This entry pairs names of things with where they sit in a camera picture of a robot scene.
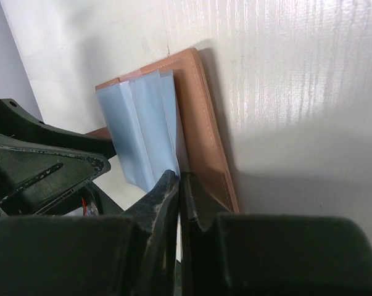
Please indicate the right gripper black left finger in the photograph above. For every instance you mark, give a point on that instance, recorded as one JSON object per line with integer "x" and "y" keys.
{"x": 133, "y": 253}

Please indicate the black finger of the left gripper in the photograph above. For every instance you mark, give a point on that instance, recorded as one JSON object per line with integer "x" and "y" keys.
{"x": 46, "y": 170}

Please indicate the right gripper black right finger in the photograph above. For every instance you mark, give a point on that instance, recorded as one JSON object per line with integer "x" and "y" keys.
{"x": 225, "y": 253}

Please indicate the brown leather card holder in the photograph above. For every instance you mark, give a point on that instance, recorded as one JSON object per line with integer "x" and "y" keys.
{"x": 204, "y": 147}

